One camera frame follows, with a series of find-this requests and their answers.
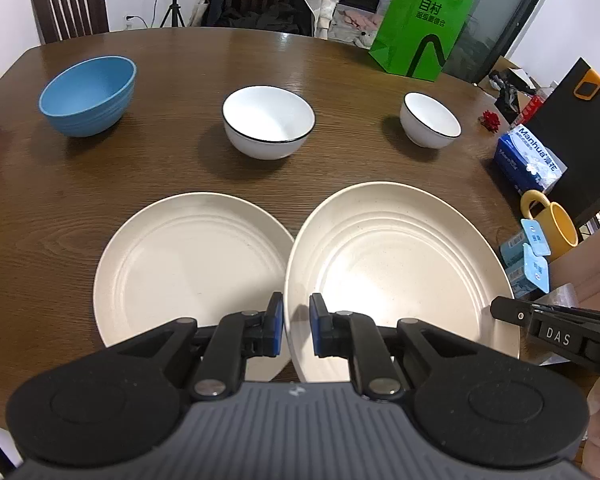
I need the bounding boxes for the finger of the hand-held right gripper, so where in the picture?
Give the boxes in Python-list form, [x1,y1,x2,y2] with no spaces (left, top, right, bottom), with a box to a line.
[491,297,531,328]

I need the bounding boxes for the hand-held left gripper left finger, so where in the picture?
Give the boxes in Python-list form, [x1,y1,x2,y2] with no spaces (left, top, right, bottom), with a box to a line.
[120,291,286,402]

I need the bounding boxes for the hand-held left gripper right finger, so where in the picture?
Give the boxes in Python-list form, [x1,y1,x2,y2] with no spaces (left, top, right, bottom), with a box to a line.
[309,293,477,402]

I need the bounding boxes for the cream plate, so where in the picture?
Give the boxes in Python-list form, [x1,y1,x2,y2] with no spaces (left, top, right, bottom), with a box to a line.
[283,181,522,386]
[93,191,296,383]

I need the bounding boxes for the large white black-rimmed bowl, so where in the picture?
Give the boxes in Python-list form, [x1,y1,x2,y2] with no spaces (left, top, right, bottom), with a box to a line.
[222,86,316,161]

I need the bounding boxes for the blue bowl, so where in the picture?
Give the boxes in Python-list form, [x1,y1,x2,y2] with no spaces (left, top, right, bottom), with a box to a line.
[38,56,137,138]

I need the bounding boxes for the light blue packet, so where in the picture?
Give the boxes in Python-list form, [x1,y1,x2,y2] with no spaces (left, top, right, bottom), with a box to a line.
[510,245,551,300]
[500,217,551,268]

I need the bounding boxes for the yellow mug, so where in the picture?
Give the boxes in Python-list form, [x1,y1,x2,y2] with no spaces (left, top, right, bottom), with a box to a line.
[520,190,579,261]

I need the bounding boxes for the blue tissue pack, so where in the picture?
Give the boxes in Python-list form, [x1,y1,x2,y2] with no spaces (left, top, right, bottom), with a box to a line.
[492,122,568,196]

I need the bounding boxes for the black paper bag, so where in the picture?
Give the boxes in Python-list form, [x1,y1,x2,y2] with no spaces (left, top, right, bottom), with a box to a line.
[522,57,600,213]

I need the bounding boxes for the red and white packet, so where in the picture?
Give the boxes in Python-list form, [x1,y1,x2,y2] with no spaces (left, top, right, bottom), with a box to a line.
[517,92,543,123]

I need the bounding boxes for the small white black-rimmed bowl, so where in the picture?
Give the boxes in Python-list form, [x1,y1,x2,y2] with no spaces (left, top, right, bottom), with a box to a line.
[399,92,462,149]

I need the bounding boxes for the open cardboard box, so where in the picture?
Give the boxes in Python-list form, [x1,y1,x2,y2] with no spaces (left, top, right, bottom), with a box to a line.
[487,55,538,126]

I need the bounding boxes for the green paper bag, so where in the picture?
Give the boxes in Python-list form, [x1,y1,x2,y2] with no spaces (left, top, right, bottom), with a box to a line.
[369,0,475,82]

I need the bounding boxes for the glass sliding door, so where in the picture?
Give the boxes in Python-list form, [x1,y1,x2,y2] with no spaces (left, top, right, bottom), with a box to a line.
[440,0,563,86]

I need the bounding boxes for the dark clothes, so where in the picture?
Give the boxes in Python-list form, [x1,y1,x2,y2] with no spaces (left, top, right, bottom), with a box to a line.
[210,0,313,36]

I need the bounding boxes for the pink cloth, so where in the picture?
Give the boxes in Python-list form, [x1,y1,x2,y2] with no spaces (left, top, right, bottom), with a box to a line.
[337,7,381,28]

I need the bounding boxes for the dark wooden chair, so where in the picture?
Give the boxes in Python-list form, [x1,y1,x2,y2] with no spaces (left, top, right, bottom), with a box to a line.
[27,0,108,45]

